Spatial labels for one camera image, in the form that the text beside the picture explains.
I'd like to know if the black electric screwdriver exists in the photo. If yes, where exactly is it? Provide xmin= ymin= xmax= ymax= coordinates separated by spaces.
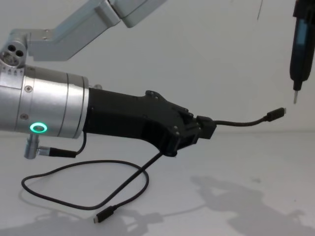
xmin=288 ymin=0 xmax=315 ymax=105

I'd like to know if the white table cloth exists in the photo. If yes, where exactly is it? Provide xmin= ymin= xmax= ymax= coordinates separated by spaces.
xmin=0 ymin=126 xmax=315 ymax=236

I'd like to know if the black usb cable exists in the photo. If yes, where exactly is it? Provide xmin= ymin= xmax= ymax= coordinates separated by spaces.
xmin=20 ymin=107 xmax=287 ymax=225

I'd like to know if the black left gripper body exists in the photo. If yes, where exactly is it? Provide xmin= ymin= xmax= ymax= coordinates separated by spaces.
xmin=82 ymin=87 xmax=185 ymax=157

